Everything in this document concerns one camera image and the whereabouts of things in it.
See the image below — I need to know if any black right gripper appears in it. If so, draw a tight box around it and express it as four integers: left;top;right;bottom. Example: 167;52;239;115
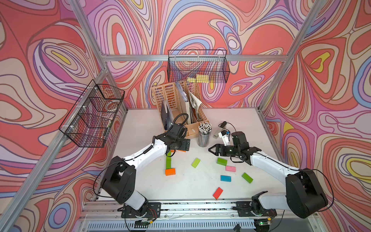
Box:
208;144;240;157

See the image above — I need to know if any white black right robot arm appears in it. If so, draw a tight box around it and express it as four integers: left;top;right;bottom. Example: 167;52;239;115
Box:
208;131;328;218

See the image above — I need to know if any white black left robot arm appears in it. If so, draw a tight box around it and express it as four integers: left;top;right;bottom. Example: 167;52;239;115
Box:
100;123;190;216

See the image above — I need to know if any grey stapler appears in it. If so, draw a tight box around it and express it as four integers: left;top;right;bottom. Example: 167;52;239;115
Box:
213;121;227;139

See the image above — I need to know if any pink block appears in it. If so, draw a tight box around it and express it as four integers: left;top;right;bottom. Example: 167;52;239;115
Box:
226;166;236;173

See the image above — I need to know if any light green block centre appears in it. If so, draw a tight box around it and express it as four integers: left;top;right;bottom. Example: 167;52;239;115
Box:
191;158;201;168

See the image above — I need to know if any teal block lower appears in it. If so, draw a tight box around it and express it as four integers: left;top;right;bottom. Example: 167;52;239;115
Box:
220;175;231;182

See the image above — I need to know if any beige plastic file organizer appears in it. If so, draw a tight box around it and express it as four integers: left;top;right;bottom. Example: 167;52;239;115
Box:
151;82;208;139

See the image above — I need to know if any red block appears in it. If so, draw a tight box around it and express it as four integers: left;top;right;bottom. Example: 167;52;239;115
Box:
213;187;223;200

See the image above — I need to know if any yellow sticky notes pad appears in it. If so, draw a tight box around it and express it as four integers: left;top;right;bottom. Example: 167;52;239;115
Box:
186;74;210;83

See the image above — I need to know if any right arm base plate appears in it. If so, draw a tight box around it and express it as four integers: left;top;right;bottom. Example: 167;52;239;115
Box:
232;201;277;218

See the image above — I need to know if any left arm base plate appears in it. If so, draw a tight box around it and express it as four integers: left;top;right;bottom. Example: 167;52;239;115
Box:
118;202;161;219

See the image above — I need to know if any black wire basket back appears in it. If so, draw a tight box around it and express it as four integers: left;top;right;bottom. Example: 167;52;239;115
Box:
167;48;230;83

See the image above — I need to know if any black wire basket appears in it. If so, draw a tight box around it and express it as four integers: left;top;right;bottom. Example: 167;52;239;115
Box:
167;48;230;83
59;80;125;148

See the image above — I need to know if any black wire basket left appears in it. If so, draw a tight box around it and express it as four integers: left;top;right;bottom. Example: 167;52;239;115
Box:
59;80;125;148

